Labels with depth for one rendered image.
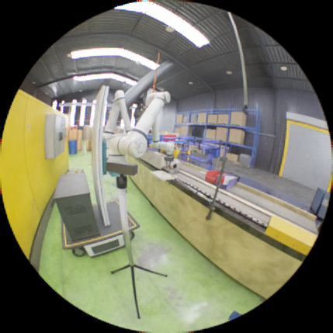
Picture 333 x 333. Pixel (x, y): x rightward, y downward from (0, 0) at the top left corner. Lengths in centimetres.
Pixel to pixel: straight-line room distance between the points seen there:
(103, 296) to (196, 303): 86
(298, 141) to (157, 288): 1154
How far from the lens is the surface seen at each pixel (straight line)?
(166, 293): 136
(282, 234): 105
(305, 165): 1150
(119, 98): 150
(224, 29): 958
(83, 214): 115
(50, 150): 234
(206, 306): 142
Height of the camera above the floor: 132
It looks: 15 degrees down
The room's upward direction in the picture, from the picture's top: 7 degrees clockwise
